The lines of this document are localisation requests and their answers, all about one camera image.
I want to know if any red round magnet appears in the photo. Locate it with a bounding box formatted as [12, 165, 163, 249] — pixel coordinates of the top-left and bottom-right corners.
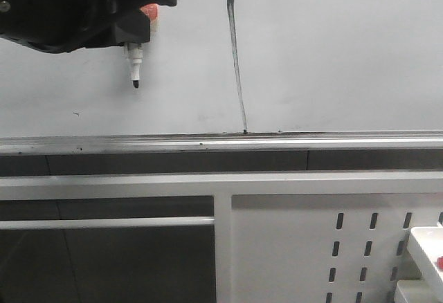
[140, 3, 159, 22]

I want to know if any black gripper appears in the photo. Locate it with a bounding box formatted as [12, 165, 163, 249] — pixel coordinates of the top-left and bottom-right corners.
[1, 0, 177, 54]

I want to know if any white plastic bin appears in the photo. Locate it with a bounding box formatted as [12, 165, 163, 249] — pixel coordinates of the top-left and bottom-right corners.
[407, 226, 442, 302]
[394, 279, 433, 303]

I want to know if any white whiteboard marker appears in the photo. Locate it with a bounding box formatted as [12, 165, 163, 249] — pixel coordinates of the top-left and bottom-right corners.
[124, 43, 143, 89]

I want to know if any aluminium whiteboard tray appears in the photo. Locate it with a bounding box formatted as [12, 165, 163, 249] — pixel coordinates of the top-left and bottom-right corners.
[1, 131, 442, 156]

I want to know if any small red object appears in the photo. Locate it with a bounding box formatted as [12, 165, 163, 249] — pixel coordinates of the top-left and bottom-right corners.
[436, 256, 443, 270]

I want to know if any lower white plastic bin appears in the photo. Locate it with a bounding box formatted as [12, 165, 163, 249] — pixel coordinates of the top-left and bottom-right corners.
[394, 279, 433, 303]

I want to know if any white metal frame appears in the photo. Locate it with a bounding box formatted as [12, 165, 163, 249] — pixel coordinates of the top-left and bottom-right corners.
[1, 172, 442, 302]

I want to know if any white whiteboard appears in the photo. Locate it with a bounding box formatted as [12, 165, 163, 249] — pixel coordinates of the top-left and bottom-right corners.
[1, 0, 442, 138]

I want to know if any white perforated pegboard panel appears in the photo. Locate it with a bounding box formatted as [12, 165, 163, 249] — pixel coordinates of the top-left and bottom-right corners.
[232, 194, 442, 302]

